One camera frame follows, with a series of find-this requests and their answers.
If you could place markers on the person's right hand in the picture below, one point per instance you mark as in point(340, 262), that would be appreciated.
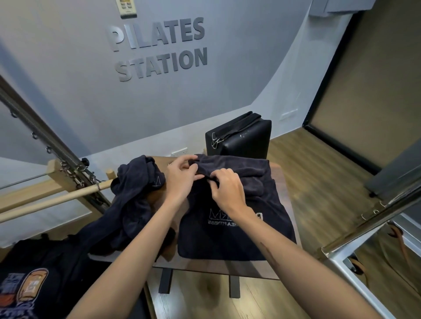
point(230, 194)

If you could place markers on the person's left hand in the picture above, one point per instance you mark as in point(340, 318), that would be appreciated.
point(179, 180)

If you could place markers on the dark navy towel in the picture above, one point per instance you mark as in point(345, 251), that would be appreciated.
point(138, 180)
point(112, 230)
point(210, 240)

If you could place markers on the black printed backpack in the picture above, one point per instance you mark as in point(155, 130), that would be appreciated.
point(49, 263)

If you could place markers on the person's left forearm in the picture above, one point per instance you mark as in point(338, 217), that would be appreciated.
point(131, 269)

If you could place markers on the person's right forearm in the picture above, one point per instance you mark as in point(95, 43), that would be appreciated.
point(302, 276)

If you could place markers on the black padded box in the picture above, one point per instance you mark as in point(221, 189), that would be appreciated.
point(250, 141)

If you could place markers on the brown wooden side table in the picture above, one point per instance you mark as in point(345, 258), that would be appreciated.
point(213, 267)

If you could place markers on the wooden roll bar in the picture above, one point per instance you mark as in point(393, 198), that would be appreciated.
point(49, 203)

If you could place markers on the chrome tower pole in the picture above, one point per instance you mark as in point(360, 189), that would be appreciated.
point(42, 138)

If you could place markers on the grey panel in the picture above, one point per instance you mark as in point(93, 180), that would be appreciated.
point(394, 174)

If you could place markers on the white wall socket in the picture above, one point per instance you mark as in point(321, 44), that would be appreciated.
point(179, 152)

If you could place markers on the wooden tower frame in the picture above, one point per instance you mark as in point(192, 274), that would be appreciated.
point(54, 171)

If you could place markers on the grey wall letters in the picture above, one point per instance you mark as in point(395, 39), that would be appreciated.
point(158, 49)

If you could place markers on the chrome frame pole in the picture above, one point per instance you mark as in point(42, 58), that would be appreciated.
point(371, 220)

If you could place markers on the silver metal frame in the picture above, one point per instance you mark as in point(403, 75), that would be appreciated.
point(348, 276)

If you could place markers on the brown blind with black frame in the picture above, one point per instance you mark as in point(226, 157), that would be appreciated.
point(368, 82)

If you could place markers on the white wall thermostat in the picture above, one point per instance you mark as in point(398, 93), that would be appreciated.
point(126, 8)

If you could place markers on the grey wall cabinet box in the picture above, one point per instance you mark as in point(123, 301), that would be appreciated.
point(338, 6)

